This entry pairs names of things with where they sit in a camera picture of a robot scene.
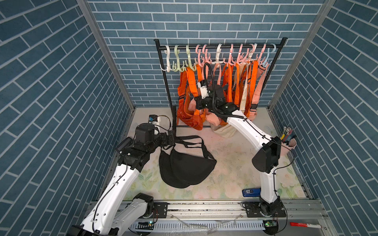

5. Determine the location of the orange sling bag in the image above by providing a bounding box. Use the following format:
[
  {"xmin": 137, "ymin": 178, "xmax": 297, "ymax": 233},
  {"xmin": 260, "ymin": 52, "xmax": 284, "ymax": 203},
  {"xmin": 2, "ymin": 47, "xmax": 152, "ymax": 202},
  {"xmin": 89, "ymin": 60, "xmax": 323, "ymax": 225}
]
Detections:
[
  {"xmin": 220, "ymin": 60, "xmax": 260, "ymax": 119},
  {"xmin": 177, "ymin": 67, "xmax": 206, "ymax": 130}
]

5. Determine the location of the pink sling bag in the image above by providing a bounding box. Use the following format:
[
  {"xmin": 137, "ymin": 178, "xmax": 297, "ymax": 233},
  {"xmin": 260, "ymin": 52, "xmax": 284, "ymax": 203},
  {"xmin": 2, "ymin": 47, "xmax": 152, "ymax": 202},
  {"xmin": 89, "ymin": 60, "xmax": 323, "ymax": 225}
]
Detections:
[{"xmin": 195, "ymin": 63, "xmax": 225, "ymax": 126}]

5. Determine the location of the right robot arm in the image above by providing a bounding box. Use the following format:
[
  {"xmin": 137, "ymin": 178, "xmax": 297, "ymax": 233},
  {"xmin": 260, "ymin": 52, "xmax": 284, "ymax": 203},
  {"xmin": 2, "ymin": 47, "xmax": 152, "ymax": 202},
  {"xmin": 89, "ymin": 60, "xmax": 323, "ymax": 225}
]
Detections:
[{"xmin": 196, "ymin": 63, "xmax": 284, "ymax": 217}]

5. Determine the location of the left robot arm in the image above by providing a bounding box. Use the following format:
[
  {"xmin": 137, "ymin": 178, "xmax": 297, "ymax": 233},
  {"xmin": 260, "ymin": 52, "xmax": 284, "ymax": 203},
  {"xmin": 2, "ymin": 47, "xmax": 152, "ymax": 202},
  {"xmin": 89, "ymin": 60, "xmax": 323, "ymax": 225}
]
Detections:
[{"xmin": 67, "ymin": 124, "xmax": 174, "ymax": 236}]

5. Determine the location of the beige sling bag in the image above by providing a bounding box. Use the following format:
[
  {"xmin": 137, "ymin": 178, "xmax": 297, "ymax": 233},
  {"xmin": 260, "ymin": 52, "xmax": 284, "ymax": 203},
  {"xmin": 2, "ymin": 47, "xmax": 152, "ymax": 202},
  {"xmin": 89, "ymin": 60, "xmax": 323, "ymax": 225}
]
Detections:
[{"xmin": 211, "ymin": 63, "xmax": 252, "ymax": 139}]

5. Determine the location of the green plastic hook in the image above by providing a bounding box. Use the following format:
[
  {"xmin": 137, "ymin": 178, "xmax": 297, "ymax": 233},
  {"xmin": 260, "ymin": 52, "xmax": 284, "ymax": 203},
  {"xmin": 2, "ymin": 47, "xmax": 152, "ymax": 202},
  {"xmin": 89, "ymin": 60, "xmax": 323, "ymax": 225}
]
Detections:
[
  {"xmin": 172, "ymin": 45, "xmax": 186, "ymax": 72},
  {"xmin": 185, "ymin": 45, "xmax": 196, "ymax": 71}
]

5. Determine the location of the white plastic hook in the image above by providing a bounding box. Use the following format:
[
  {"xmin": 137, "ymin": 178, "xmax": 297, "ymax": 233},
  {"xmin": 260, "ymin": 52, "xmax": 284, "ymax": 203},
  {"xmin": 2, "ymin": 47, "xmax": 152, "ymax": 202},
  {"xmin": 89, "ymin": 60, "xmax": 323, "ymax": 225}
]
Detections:
[{"xmin": 160, "ymin": 45, "xmax": 171, "ymax": 72}]

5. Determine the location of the black calculator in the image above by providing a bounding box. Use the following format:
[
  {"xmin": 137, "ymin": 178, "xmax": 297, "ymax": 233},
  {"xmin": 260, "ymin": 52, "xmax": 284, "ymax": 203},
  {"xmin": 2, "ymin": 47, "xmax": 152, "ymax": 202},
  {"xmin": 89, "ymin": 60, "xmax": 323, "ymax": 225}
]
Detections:
[{"xmin": 115, "ymin": 137, "xmax": 133, "ymax": 154}]

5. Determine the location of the black clothes rack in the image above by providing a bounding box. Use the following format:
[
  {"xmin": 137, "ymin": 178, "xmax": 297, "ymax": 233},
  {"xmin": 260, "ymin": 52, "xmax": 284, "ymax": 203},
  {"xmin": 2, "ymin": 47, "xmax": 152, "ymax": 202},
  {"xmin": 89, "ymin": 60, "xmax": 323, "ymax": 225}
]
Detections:
[{"xmin": 153, "ymin": 37, "xmax": 288, "ymax": 139}]

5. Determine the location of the pink pen cup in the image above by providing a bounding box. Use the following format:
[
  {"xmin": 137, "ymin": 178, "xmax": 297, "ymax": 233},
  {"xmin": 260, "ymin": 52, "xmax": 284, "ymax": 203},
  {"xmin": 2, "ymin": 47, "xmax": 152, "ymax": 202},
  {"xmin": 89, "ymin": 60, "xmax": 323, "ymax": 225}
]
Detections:
[{"xmin": 280, "ymin": 126, "xmax": 297, "ymax": 156}]

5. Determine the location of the blue black stapler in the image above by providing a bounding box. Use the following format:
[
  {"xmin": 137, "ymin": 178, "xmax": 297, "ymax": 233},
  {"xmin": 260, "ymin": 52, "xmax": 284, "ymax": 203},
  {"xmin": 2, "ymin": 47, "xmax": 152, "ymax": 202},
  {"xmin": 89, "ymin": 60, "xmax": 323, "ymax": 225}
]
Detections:
[{"xmin": 242, "ymin": 188, "xmax": 261, "ymax": 198}]

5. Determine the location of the red white marker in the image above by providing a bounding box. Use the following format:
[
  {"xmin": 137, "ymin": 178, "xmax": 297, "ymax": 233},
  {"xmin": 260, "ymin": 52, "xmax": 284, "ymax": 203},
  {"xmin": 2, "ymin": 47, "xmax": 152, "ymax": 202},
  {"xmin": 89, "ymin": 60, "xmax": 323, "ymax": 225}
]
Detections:
[{"xmin": 290, "ymin": 222, "xmax": 322, "ymax": 229}]

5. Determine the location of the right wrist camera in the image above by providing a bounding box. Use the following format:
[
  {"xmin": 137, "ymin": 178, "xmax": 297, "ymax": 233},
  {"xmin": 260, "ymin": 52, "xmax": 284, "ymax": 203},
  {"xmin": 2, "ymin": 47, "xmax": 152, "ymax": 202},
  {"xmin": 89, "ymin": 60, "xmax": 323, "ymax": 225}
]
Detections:
[{"xmin": 197, "ymin": 80, "xmax": 209, "ymax": 99}]

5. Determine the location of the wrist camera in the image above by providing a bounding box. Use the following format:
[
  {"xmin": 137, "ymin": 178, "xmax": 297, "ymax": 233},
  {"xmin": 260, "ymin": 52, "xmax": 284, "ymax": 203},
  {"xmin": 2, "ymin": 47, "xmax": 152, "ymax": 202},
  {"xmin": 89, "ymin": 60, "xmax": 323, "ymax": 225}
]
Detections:
[
  {"xmin": 197, "ymin": 80, "xmax": 209, "ymax": 99},
  {"xmin": 148, "ymin": 115, "xmax": 160, "ymax": 128}
]

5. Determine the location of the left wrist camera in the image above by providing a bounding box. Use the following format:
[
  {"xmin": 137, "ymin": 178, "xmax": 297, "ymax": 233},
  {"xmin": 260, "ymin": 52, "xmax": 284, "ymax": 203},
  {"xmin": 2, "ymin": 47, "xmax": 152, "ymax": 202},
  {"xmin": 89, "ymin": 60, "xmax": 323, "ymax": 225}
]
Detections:
[{"xmin": 148, "ymin": 115, "xmax": 160, "ymax": 128}]

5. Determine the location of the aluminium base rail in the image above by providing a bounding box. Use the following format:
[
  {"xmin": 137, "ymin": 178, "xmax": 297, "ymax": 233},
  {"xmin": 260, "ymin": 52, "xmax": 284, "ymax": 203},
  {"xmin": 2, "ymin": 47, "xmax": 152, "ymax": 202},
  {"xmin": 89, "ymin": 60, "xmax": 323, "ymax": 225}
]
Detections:
[{"xmin": 79, "ymin": 195, "xmax": 337, "ymax": 236}]

